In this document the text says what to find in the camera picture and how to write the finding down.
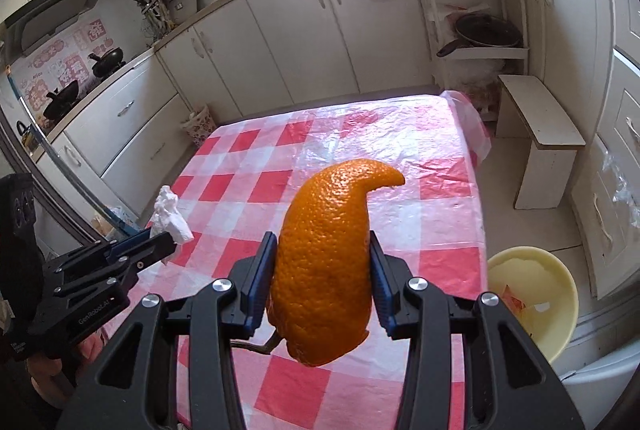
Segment white bag on rack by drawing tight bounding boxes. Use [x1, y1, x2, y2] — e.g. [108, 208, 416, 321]
[457, 60, 506, 94]

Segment black wok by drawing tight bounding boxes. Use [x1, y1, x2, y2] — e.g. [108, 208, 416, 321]
[89, 47, 125, 78]
[42, 79, 81, 121]

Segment red checked tablecloth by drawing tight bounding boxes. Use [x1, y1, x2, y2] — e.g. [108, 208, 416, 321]
[127, 91, 493, 430]

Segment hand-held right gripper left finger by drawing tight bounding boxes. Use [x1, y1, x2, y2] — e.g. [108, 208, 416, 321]
[55, 231, 278, 430]

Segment pink wall stickers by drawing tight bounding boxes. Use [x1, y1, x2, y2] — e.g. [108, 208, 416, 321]
[12, 18, 108, 111]

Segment person's left hand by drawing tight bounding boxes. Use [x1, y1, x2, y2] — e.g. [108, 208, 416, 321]
[27, 357, 76, 411]

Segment large orange peel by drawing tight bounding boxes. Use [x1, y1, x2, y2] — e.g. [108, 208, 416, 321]
[267, 159, 406, 367]

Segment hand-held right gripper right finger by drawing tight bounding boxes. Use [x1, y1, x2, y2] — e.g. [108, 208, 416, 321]
[369, 230, 586, 430]

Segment white wooden stool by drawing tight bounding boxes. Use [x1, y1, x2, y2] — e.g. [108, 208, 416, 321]
[496, 74, 587, 210]

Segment range hood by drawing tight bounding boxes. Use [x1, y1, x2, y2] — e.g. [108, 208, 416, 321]
[2, 0, 133, 56]

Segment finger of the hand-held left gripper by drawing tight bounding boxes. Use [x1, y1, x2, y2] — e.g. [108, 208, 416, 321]
[54, 231, 179, 307]
[44, 228, 155, 285]

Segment patterned waste basket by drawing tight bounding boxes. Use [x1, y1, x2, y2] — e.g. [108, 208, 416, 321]
[181, 104, 217, 148]

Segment black frying pan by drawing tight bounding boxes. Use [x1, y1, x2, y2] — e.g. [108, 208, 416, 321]
[436, 13, 523, 58]

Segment tall white cabinet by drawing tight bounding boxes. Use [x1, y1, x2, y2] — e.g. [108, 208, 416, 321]
[492, 0, 640, 361]

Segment yellow plastic bowl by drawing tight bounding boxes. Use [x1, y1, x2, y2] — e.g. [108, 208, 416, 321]
[486, 246, 580, 363]

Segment clear bag on cabinet handle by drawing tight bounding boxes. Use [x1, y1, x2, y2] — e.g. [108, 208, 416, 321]
[600, 150, 640, 206]

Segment white paper tissue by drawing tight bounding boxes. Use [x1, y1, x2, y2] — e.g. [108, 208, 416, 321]
[150, 185, 195, 243]

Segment white plastic bin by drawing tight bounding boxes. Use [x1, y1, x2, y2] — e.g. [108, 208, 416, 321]
[557, 345, 640, 411]

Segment floral patterned box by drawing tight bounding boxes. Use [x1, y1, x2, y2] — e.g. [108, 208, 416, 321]
[470, 85, 501, 113]

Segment white base cabinets with counter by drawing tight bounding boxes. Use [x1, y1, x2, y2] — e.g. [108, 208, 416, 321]
[30, 0, 441, 231]

